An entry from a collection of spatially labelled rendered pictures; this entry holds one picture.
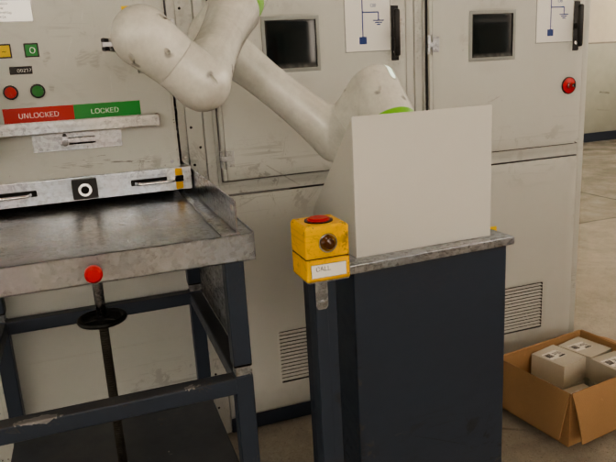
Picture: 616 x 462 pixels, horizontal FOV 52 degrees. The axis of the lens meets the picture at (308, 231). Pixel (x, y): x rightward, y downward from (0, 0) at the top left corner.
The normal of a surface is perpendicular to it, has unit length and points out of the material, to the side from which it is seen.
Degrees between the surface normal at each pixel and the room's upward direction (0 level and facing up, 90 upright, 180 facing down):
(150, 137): 90
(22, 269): 90
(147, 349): 90
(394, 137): 90
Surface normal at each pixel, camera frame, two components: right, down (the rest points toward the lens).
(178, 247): 0.33, 0.21
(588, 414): 0.42, -0.13
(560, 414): -0.87, -0.08
